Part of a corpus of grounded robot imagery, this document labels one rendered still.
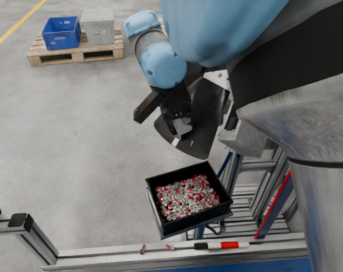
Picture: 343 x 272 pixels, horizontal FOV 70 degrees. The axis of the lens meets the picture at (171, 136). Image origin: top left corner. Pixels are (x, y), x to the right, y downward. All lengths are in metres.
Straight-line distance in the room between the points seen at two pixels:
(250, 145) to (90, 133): 1.77
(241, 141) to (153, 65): 0.41
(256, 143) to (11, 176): 1.87
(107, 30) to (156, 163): 2.10
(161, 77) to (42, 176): 1.77
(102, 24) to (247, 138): 2.95
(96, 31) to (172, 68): 3.11
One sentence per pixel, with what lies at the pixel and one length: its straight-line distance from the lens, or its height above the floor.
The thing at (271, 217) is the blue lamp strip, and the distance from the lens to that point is 0.63.
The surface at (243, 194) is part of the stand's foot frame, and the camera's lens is 1.76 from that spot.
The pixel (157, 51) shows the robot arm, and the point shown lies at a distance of 0.43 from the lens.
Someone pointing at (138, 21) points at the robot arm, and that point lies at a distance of 0.53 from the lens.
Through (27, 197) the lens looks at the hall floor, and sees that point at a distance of 2.05.
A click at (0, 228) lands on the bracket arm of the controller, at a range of 0.59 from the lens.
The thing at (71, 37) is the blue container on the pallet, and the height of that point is 0.29.
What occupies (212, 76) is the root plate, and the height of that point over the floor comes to 1.12.
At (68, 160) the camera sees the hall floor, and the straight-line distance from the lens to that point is 2.15.
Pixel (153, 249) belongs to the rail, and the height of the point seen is 0.86.
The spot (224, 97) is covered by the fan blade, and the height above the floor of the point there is 1.08.
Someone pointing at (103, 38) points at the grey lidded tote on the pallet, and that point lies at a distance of 3.56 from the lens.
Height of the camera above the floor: 1.49
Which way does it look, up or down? 43 degrees down
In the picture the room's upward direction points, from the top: straight up
